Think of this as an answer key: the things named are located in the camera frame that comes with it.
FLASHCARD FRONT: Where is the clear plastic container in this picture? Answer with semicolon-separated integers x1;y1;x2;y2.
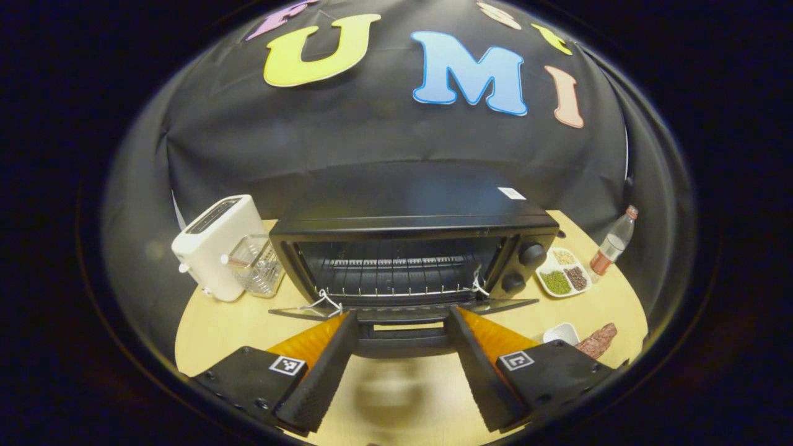
221;234;286;299

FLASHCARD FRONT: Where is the black electric oven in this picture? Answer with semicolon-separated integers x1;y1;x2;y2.
268;162;562;359

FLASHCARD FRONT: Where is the brown meat strip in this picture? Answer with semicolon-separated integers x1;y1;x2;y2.
574;323;619;361

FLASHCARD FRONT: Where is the white toaster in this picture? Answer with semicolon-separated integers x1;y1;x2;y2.
171;195;268;303

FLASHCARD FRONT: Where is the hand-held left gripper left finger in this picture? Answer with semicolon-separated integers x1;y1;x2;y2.
189;311;360;437

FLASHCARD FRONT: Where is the black backdrop cloth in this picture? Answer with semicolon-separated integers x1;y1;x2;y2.
102;0;698;366

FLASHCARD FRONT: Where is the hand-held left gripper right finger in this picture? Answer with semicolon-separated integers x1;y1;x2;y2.
447;306;620;433

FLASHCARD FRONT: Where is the white divided bean dish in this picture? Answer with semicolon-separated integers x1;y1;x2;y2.
535;247;593;299

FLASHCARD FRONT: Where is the clear bottle with red label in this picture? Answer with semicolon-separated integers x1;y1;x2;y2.
589;205;639;284

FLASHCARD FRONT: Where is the small white rectangular plate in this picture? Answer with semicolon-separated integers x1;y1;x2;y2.
543;322;581;347

